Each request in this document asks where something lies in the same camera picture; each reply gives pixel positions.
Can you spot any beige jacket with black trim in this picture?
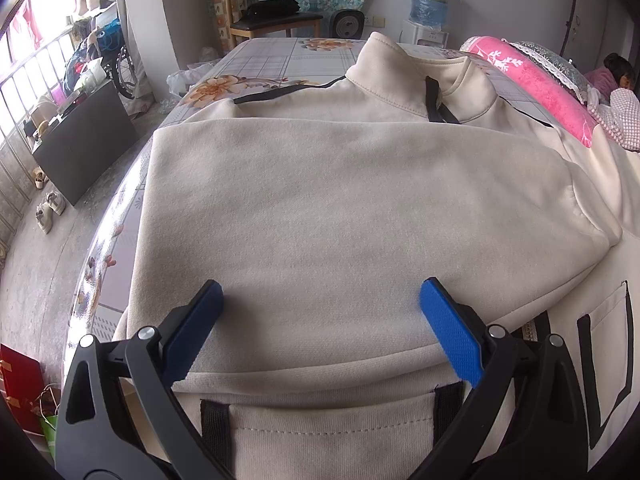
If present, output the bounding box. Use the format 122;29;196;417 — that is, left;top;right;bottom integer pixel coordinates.
112;30;640;480

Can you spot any green bag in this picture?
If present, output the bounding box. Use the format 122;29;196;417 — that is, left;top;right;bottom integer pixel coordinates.
39;415;58;457

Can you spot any red paper bag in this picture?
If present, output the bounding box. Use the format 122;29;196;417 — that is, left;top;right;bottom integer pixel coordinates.
1;344;44;436

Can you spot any pair of beige shoes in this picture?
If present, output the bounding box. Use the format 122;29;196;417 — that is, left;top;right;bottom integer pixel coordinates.
35;191;66;234

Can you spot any dark low cabinet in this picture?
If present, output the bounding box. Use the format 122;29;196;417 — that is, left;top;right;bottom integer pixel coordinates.
32;79;139;205

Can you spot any pink floral blanket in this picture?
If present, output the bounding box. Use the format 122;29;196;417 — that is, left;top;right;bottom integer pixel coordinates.
461;36;597;148

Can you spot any white plastic bag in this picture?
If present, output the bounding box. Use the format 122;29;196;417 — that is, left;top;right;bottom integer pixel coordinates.
166;62;215;98

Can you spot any metal balcony railing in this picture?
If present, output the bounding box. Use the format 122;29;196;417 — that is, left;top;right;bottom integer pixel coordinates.
0;24;76;261

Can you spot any child in blue pajamas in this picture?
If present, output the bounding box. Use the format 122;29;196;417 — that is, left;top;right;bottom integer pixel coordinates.
585;52;637;103

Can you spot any lace trimmed grey pillow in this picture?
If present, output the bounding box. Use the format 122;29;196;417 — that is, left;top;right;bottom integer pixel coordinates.
509;41;590;105

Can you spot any floral grey bed sheet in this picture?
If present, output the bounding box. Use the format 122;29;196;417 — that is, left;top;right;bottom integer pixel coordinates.
64;32;559;363

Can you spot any white water dispenser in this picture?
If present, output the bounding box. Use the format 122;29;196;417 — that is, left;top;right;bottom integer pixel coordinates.
398;20;449;48

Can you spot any blue water bottle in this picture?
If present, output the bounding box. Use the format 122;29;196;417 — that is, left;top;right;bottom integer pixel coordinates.
409;0;448;30

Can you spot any black bag on chair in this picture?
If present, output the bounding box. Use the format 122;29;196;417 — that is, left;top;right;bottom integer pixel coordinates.
243;0;300;22

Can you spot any wooden chair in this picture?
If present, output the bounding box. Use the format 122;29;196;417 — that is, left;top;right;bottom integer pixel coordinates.
213;0;323;53

